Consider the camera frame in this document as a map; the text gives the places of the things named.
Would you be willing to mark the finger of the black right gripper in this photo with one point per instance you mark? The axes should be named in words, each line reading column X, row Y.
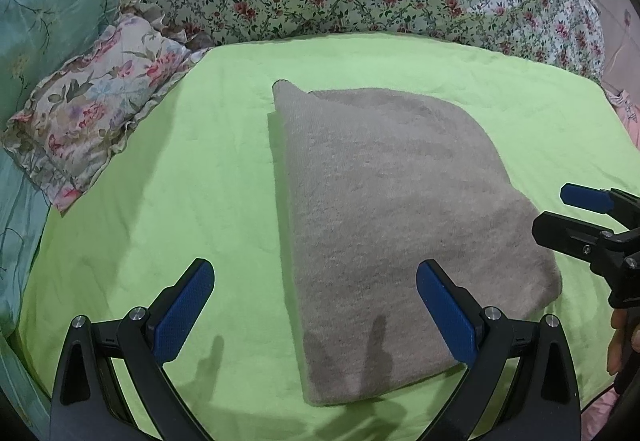
column 594, row 199
column 572, row 237

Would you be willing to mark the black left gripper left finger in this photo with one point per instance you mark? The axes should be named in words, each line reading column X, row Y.
column 153, row 336

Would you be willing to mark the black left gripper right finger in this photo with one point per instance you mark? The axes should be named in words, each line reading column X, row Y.
column 480, row 338

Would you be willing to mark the beige knit sweater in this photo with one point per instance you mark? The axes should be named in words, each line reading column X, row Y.
column 376, row 182

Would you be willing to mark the right hand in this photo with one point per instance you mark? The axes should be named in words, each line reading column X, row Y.
column 619, row 341

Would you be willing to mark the pink cloth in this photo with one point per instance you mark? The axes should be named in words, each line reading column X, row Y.
column 626, row 109

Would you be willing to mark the green bed sheet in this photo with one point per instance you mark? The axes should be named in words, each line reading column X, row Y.
column 196, row 180

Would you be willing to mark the pastel floral ruffled pillow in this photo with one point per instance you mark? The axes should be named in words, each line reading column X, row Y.
column 80, row 117

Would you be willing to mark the teal floral blanket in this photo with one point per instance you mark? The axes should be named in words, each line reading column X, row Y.
column 37, row 37

